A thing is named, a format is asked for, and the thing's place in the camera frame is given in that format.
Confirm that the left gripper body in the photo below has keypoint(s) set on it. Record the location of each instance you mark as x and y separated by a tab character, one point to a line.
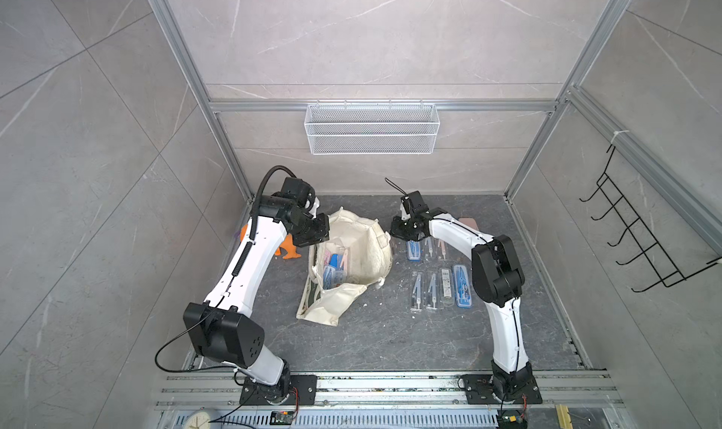
311	232

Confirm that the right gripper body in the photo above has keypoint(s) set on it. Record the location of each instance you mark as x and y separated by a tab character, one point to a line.
405	229

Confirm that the clear case barcode label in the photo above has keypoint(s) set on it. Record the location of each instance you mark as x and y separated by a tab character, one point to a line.
447	286

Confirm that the floral canvas tote bag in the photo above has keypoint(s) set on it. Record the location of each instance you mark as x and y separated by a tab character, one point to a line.
357	255

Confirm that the blue box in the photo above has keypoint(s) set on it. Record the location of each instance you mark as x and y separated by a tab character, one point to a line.
463	290

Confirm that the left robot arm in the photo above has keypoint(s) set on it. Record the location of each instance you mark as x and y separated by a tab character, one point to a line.
220	328

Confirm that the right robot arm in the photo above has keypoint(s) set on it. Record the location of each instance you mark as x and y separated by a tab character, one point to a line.
497	278

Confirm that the cases inside bag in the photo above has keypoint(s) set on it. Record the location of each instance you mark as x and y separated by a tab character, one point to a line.
336	265

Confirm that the orange shark plush toy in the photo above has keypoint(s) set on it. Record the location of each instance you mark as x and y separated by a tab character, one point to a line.
287	250

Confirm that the pink glasses case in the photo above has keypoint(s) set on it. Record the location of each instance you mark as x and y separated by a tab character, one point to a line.
470	222

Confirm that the white round clock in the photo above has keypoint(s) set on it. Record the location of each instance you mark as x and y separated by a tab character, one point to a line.
201	419

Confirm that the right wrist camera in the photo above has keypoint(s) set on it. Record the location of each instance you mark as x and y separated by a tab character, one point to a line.
413	205

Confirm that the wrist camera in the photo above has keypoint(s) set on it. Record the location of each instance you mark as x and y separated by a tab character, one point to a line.
413	205
298	191

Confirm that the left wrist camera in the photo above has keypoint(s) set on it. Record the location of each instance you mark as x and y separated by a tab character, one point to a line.
298	191

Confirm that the white wire mesh basket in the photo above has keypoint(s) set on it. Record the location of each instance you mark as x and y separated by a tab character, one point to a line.
371	129

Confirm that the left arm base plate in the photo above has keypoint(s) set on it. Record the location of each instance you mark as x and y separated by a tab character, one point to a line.
295	389

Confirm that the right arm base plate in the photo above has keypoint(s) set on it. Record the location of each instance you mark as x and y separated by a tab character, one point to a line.
480	389

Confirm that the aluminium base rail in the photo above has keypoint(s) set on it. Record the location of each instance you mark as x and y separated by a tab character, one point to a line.
576	389

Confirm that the black wire hook rack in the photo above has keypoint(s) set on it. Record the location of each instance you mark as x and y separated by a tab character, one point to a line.
649	249

